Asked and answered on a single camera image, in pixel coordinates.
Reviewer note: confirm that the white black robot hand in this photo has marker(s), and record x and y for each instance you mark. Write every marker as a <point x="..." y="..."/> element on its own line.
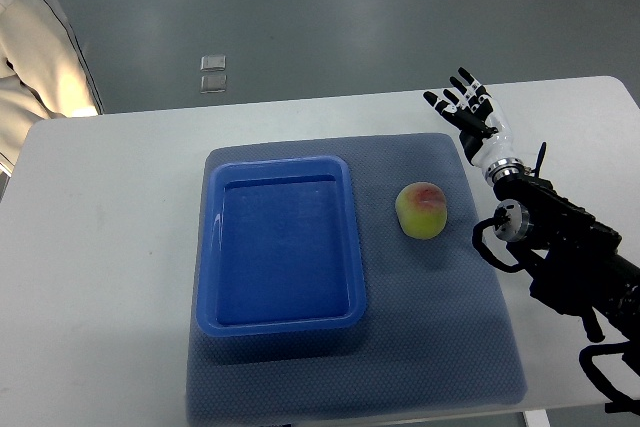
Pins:
<point x="484" y="133"/>

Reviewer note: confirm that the green red peach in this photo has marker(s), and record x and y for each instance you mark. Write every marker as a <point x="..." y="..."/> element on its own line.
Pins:
<point x="421" y="210"/>

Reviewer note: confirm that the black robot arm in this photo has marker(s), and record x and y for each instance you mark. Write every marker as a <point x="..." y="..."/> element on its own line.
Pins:
<point x="574" y="265"/>

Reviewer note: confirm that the lower floor outlet plate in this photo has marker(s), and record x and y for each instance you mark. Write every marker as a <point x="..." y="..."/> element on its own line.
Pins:
<point x="213" y="83"/>

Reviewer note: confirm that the floor outlet plate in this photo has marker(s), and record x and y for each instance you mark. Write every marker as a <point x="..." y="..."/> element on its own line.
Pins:
<point x="213" y="83"/>
<point x="213" y="62"/>

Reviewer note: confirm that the upper floor outlet plate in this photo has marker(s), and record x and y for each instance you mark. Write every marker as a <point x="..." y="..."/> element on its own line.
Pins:
<point x="213" y="62"/>

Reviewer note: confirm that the grey blue mat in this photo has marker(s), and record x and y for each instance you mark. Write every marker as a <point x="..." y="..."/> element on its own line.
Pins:
<point x="435" y="335"/>

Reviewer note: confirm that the blue plastic tray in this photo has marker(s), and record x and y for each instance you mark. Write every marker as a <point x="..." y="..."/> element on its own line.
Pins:
<point x="280" y="251"/>

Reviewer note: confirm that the white table leg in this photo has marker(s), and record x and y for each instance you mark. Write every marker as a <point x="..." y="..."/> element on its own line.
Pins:
<point x="536" y="418"/>

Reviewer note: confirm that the beige curtain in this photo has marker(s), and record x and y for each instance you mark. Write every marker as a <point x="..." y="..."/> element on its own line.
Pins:
<point x="43" y="73"/>

